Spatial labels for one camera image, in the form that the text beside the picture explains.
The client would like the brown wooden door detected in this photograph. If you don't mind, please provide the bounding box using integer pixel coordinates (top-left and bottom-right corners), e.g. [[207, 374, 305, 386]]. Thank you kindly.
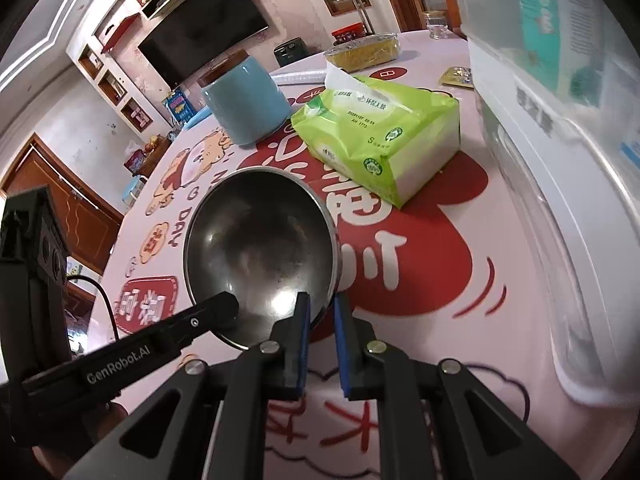
[[0, 132, 125, 281]]

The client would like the glass cup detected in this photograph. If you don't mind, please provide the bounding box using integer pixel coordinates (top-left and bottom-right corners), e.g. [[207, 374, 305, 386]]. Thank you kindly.
[[424, 10, 451, 40]]

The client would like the green tissue pack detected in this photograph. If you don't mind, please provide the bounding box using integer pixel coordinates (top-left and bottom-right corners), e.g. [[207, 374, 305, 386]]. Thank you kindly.
[[291, 55, 462, 209]]

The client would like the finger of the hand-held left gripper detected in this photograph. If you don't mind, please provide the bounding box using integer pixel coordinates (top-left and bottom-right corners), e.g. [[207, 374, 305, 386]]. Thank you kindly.
[[165, 291, 240, 347]]

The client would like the plastic wrap roll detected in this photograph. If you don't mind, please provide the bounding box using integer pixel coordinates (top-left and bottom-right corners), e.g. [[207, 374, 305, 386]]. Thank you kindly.
[[270, 67, 328, 87]]

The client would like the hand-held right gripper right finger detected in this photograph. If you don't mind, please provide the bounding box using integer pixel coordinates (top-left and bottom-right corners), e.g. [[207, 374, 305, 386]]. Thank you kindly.
[[334, 292, 586, 480]]

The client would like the red tissue box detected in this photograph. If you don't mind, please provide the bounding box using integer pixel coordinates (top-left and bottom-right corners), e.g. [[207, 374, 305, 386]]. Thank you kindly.
[[122, 142, 147, 175]]

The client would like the yellow blister pack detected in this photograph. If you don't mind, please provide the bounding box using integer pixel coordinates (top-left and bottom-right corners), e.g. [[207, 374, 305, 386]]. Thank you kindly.
[[439, 66, 475, 90]]

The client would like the white sterilizer cabinet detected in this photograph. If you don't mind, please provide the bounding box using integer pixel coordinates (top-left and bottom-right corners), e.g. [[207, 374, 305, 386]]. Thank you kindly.
[[445, 0, 640, 406]]

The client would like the teal canister with brown lid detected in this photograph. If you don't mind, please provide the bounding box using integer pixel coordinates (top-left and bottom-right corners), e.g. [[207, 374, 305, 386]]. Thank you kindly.
[[197, 50, 293, 147]]

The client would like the blue face mask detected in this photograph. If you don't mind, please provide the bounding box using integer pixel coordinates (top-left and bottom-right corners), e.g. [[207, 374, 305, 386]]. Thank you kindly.
[[172, 107, 213, 133]]

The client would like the black cable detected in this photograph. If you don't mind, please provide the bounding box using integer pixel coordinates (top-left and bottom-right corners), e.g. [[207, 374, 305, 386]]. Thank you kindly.
[[65, 275, 121, 341]]

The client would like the light blue round stool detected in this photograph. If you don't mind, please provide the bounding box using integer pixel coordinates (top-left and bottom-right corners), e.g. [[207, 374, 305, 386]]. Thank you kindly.
[[122, 175, 149, 208]]

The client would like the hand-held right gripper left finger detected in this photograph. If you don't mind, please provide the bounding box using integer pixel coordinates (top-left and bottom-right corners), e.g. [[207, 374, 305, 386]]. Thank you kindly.
[[62, 291, 311, 480]]

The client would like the wooden television cabinet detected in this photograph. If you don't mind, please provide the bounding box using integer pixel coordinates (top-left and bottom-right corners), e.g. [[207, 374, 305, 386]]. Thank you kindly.
[[140, 132, 173, 176]]

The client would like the small steel bowl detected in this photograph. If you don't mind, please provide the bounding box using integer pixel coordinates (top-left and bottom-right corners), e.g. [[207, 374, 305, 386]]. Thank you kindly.
[[182, 169, 343, 352]]

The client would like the red wall shelf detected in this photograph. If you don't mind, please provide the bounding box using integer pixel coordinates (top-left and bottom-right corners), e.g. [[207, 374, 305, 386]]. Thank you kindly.
[[100, 14, 140, 55]]

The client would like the black television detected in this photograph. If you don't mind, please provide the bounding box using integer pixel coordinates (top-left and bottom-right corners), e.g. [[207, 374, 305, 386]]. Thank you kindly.
[[137, 0, 270, 86]]

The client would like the blue toy box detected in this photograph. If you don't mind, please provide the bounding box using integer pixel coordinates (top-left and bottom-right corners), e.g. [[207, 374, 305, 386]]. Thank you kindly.
[[162, 87, 197, 123]]

